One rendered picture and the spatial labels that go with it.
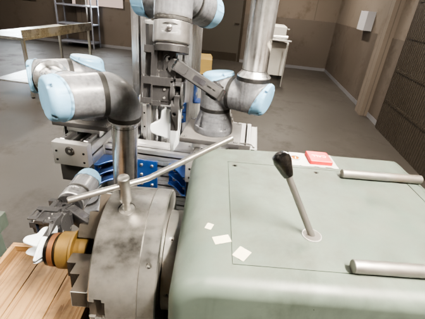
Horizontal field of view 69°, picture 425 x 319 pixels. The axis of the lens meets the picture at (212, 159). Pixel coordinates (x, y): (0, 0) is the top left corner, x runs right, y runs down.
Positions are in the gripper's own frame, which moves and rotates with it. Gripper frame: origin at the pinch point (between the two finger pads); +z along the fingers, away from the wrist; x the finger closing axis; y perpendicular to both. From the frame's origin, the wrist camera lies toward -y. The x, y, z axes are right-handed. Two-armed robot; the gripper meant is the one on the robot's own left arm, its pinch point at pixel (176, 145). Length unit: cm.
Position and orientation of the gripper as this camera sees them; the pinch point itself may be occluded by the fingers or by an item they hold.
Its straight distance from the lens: 66.7
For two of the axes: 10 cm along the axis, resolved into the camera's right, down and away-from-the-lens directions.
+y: -10.0, -0.9, -0.2
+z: -0.9, 9.7, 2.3
